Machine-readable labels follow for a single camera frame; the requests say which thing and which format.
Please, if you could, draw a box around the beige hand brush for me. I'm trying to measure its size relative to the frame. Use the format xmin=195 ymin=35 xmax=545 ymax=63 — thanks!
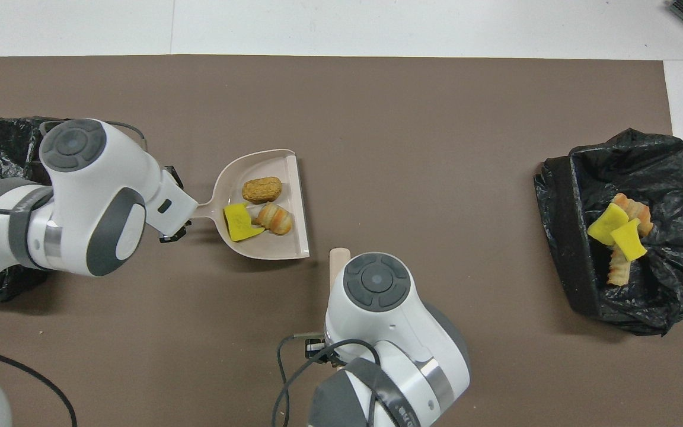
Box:
xmin=329 ymin=247 xmax=351 ymax=288

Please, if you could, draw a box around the notched yellow sponge piece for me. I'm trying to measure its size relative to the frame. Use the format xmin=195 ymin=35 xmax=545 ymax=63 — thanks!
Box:
xmin=223 ymin=203 xmax=266 ymax=243

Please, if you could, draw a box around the brown table mat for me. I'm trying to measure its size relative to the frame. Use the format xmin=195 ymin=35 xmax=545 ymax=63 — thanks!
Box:
xmin=0 ymin=55 xmax=683 ymax=427

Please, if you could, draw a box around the yellow green sponge piece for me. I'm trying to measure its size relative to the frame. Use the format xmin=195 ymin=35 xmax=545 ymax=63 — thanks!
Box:
xmin=611 ymin=218 xmax=649 ymax=262
xmin=588 ymin=203 xmax=630 ymax=246

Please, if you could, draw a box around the brown bread roll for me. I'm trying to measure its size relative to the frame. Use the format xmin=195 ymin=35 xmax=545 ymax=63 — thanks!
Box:
xmin=242 ymin=176 xmax=283 ymax=204

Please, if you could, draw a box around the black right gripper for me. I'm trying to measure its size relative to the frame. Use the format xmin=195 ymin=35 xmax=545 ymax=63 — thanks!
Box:
xmin=305 ymin=337 xmax=333 ymax=365

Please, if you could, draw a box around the striped croissant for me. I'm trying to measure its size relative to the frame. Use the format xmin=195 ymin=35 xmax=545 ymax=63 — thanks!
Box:
xmin=607 ymin=246 xmax=633 ymax=286
xmin=611 ymin=193 xmax=653 ymax=237
xmin=256 ymin=203 xmax=293 ymax=236

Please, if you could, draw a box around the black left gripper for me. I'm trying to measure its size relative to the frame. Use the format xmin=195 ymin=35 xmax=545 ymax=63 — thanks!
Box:
xmin=159 ymin=166 xmax=193 ymax=244

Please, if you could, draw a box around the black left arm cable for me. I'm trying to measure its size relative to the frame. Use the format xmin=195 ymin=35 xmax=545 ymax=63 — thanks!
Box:
xmin=0 ymin=120 xmax=148 ymax=427

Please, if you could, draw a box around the beige plastic dustpan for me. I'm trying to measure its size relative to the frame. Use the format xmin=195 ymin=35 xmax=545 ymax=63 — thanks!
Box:
xmin=190 ymin=149 xmax=310 ymax=261

